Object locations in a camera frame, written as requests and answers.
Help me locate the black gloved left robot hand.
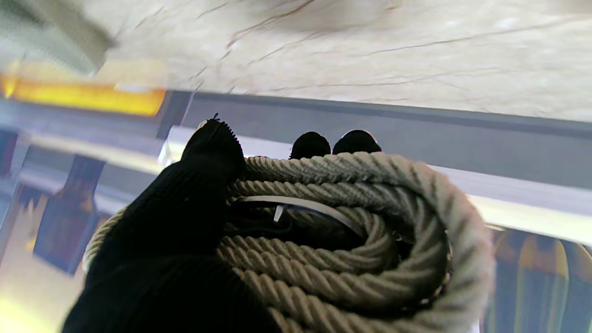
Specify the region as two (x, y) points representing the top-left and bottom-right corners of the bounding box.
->
(60, 116), (383, 333)

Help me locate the tan braided belt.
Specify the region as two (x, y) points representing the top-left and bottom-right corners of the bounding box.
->
(82, 152), (495, 333)

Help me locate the printed kitchen scene backdrop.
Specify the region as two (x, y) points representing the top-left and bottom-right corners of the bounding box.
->
(0, 60), (592, 333)

